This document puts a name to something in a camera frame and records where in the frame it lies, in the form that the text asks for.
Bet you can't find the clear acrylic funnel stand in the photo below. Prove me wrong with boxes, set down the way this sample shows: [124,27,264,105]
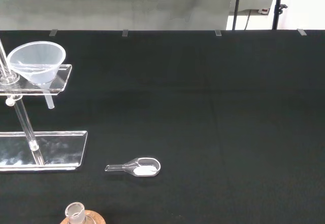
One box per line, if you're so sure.
[0,38,88,172]

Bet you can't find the glass round-bottom flask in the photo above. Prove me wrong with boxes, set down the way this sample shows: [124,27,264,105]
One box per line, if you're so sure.
[64,202,95,224]

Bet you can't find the cork ring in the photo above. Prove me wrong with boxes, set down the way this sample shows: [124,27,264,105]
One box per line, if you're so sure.
[59,209,106,224]

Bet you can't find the glass weighing funnel with powder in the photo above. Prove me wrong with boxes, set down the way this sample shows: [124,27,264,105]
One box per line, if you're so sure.
[105,157,161,177]

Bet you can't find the black bench cloth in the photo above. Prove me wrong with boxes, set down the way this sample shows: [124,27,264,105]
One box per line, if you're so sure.
[0,29,325,224]

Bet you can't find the thin black tripod pole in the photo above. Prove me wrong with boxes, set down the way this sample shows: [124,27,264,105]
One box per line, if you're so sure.
[232,0,243,30]

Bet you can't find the thin black wall cable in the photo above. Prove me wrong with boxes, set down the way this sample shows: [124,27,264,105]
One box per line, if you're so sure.
[244,9,252,30]

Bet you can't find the grey backdrop curtain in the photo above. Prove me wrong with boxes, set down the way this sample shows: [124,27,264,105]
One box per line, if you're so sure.
[0,0,278,31]

